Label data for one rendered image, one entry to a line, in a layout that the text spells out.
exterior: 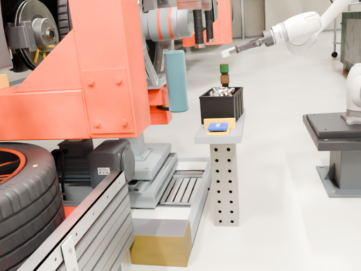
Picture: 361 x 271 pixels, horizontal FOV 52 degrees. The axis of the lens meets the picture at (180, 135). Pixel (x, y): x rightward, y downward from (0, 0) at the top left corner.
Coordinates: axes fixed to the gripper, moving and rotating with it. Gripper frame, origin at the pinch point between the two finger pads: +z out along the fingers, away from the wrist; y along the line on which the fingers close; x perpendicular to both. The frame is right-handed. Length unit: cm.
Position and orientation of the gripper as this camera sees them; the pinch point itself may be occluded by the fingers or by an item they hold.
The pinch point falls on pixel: (229, 52)
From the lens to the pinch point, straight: 176.3
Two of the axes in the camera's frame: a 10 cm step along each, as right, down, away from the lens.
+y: -1.2, 3.0, -9.5
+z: -9.3, 3.0, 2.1
